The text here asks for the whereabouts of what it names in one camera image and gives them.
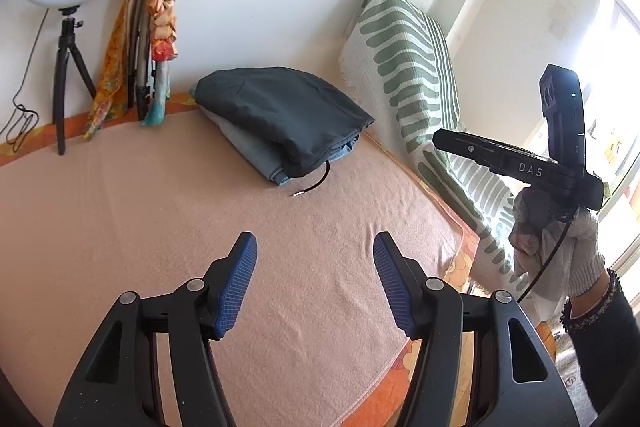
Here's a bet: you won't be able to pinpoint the pink fleece blanket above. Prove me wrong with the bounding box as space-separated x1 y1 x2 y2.
0 109 468 427

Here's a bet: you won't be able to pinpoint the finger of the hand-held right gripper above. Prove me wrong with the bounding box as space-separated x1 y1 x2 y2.
431 128 517 176

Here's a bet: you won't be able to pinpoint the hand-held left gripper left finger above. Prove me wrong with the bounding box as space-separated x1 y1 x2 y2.
52 231 259 427

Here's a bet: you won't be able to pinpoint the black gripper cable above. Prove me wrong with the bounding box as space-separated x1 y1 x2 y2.
517 207 578 303

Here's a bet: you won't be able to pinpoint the black ring light cable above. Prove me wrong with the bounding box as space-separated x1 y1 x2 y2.
0 9 47 154

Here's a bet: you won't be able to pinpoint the green striped white pillow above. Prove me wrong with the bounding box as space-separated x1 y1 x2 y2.
339 0 543 294

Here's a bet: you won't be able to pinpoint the window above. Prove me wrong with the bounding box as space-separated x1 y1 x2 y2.
520 0 640 268

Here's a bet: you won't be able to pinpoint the person's right forearm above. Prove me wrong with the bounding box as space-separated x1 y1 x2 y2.
560 268 628 427

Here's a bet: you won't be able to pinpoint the person's right hand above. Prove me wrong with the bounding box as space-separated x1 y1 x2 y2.
509 189 608 300

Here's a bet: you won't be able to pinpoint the orange floral bed sheet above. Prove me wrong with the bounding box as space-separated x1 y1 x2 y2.
0 91 557 427

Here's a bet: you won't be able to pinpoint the folded blue jeans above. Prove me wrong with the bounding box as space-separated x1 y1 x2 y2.
202 111 362 186

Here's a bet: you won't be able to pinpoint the black mini tripod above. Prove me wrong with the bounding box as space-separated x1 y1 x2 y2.
52 6 98 156

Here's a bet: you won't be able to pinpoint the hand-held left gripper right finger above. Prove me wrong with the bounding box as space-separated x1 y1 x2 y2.
372 231 582 427

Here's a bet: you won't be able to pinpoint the folded silver tripod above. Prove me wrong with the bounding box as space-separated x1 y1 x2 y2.
127 0 172 122

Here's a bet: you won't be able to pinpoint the black pants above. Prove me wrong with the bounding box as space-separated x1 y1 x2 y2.
194 67 376 198

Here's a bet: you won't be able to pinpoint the orange patterned scarf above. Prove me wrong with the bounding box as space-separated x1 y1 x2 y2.
82 0 186 140

